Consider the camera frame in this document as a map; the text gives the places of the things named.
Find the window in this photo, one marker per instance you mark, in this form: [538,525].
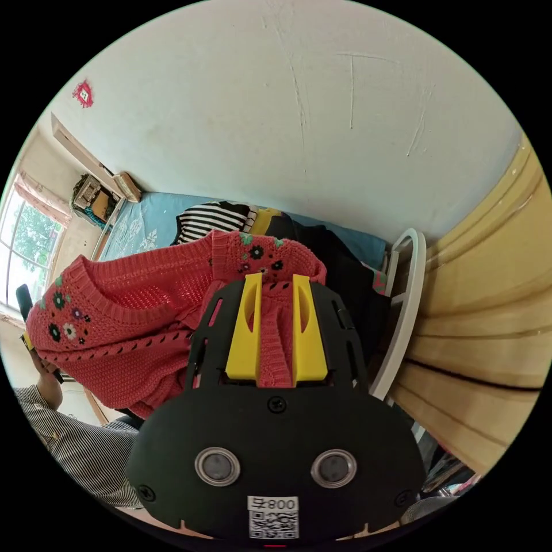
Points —
[26,250]

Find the pink sweater with knitted flowers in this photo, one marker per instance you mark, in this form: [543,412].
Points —
[129,336]

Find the yellow wooden cupboard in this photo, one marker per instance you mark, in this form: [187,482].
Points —
[478,310]

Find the person's left hand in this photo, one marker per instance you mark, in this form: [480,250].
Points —
[49,390]

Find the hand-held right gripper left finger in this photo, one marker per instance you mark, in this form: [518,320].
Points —
[246,345]

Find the pink curtain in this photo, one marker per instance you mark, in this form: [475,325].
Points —
[43,196]

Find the cluttered shelf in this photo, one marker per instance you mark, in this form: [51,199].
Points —
[92,198]

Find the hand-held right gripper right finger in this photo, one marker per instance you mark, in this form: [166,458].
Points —
[309,349]

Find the person's left forearm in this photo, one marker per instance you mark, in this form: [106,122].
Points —
[86,448]

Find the pile of clothes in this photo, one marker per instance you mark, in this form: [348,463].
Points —
[327,258]

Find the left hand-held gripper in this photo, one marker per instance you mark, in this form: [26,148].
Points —
[55,374]

